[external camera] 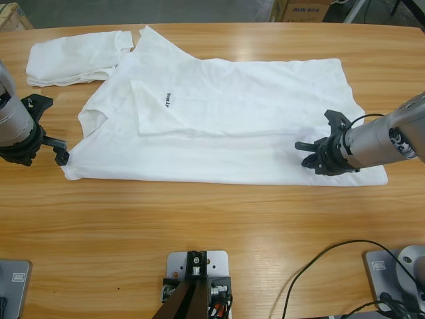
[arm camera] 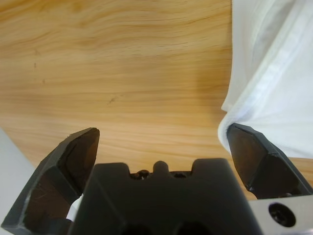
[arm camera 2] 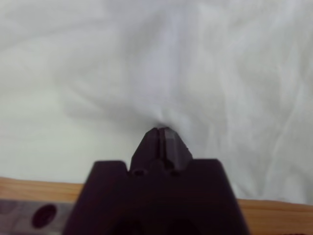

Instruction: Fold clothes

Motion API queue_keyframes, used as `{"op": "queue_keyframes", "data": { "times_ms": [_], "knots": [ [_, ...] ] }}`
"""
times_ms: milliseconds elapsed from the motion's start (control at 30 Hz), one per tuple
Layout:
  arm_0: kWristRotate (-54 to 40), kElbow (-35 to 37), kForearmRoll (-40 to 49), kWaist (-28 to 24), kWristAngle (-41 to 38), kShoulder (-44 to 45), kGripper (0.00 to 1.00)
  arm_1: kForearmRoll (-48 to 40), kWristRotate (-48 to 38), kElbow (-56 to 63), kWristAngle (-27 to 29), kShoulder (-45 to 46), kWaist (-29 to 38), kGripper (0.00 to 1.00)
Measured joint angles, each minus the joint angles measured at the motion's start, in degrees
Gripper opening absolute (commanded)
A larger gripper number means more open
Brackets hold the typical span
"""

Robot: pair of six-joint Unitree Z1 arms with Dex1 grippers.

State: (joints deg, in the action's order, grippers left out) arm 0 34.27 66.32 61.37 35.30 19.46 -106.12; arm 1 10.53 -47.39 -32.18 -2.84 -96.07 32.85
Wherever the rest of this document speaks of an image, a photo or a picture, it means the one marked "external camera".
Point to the cardboard box with AUX print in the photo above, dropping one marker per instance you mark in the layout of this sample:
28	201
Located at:
305	13

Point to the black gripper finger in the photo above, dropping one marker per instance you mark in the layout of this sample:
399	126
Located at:
338	121
61	149
41	101
307	146

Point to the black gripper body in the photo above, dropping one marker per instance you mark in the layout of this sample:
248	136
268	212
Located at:
26	146
332	156

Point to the black metal frame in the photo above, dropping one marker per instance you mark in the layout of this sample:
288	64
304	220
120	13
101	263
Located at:
418	10

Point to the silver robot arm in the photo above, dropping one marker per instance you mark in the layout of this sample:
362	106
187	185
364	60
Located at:
382	143
13	113

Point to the black bracket with connectors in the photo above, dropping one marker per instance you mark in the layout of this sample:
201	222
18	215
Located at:
219	284

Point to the white metal frame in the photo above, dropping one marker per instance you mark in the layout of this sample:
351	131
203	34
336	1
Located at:
355	11

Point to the white mount block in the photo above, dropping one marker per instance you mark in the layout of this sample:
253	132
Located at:
176	262

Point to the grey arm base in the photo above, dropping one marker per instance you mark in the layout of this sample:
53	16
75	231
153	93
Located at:
16	292
375	280

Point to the dark camera post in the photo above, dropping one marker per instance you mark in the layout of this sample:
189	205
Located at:
189	299

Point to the white Unitree print t-shirt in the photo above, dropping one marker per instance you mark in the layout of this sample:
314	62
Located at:
232	116

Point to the wooden crate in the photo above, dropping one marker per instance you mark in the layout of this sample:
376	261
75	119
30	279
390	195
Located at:
13	16

